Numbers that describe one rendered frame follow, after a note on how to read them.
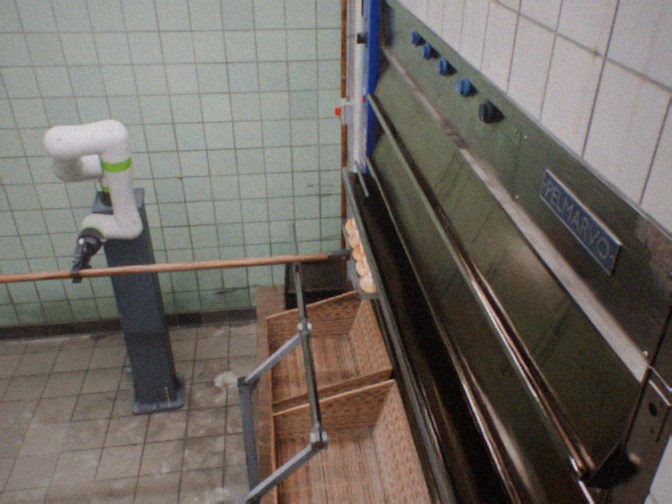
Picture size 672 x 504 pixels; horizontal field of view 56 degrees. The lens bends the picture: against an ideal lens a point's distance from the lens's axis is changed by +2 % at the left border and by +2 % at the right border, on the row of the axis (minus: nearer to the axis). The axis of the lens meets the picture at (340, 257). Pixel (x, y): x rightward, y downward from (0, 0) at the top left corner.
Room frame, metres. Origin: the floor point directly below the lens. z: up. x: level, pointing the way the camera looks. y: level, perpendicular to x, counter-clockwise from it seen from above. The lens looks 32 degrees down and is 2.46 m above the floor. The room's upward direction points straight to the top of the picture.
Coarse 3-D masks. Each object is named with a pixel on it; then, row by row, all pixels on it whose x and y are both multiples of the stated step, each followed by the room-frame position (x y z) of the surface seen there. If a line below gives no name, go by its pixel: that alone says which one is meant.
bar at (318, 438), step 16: (288, 224) 2.34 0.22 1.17; (304, 304) 1.76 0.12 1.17; (304, 320) 1.66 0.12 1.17; (304, 336) 1.58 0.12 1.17; (288, 352) 1.62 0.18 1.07; (304, 352) 1.50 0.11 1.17; (256, 368) 1.62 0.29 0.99; (240, 384) 1.59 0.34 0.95; (256, 384) 1.61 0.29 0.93; (240, 400) 1.59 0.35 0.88; (320, 416) 1.23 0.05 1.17; (320, 432) 1.17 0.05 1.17; (320, 448) 1.14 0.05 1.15; (256, 464) 1.59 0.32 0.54; (288, 464) 1.15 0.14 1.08; (256, 480) 1.59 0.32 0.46; (272, 480) 1.13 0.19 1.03; (240, 496) 1.14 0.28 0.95; (256, 496) 1.13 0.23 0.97
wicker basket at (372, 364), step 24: (288, 312) 2.26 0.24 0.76; (312, 312) 2.28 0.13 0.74; (336, 312) 2.30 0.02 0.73; (360, 312) 2.28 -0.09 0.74; (288, 336) 2.26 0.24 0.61; (312, 336) 2.28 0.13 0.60; (336, 336) 2.29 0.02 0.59; (360, 336) 2.17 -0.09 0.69; (288, 360) 2.12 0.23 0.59; (336, 360) 2.12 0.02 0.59; (360, 360) 2.08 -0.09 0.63; (384, 360) 1.86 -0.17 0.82; (288, 384) 1.97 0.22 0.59; (336, 384) 1.75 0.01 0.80; (360, 384) 1.97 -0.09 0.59
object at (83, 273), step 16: (272, 256) 2.01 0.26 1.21; (288, 256) 2.01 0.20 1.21; (304, 256) 2.01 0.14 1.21; (320, 256) 2.02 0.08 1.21; (32, 272) 1.90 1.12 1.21; (48, 272) 1.90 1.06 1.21; (64, 272) 1.91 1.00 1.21; (80, 272) 1.91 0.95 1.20; (96, 272) 1.92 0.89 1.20; (112, 272) 1.92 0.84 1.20; (128, 272) 1.93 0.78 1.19; (144, 272) 1.94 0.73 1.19
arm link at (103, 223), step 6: (90, 216) 2.26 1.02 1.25; (96, 216) 2.26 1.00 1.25; (102, 216) 2.27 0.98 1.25; (108, 216) 2.27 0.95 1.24; (84, 222) 2.23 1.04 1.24; (90, 222) 2.22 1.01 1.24; (96, 222) 2.23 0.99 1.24; (102, 222) 2.24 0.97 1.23; (108, 222) 2.24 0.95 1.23; (96, 228) 2.19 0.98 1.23; (102, 228) 2.22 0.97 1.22; (108, 228) 2.23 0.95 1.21; (108, 234) 2.22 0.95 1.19
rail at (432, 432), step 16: (352, 192) 2.11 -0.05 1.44; (368, 240) 1.75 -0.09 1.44; (384, 288) 1.47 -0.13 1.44; (400, 336) 1.25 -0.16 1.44; (400, 352) 1.21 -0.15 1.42; (416, 368) 1.14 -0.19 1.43; (416, 384) 1.08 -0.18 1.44; (432, 432) 0.93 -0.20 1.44; (432, 448) 0.90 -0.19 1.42; (448, 464) 0.85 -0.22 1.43; (448, 480) 0.81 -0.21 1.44; (448, 496) 0.78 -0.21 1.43
